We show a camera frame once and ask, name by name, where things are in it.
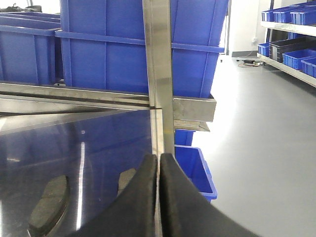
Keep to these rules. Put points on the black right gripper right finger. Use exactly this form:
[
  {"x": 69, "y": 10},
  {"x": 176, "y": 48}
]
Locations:
[{"x": 185, "y": 212}]

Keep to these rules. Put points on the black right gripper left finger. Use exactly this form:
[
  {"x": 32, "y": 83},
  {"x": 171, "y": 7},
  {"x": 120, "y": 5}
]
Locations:
[{"x": 132, "y": 212}]

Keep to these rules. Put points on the dark brake pad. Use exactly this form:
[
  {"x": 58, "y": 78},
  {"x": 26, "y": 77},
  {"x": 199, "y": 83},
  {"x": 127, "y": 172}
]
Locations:
[
  {"x": 124, "y": 179},
  {"x": 50, "y": 207}
]

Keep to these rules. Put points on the blue bin on floor right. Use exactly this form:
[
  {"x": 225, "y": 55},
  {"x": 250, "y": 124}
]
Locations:
[{"x": 193, "y": 164}]

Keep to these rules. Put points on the right blue plastic crate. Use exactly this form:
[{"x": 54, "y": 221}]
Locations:
[{"x": 103, "y": 44}]

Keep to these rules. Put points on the blue plastic crate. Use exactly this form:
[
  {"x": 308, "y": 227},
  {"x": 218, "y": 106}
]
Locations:
[
  {"x": 29, "y": 50},
  {"x": 103, "y": 44}
]

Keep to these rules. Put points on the white storage shelf with bins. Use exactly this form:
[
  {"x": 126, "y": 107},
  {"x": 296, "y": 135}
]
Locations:
[{"x": 290, "y": 40}]

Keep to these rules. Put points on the left blue plastic crate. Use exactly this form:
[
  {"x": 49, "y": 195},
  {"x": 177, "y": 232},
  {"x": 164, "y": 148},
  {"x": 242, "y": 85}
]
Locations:
[{"x": 29, "y": 50}]

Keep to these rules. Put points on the steel rack shelf rail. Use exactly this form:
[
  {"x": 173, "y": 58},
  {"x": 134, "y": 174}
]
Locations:
[{"x": 186, "y": 113}]

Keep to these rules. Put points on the steel rack right post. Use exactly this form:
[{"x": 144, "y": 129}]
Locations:
[{"x": 156, "y": 15}]

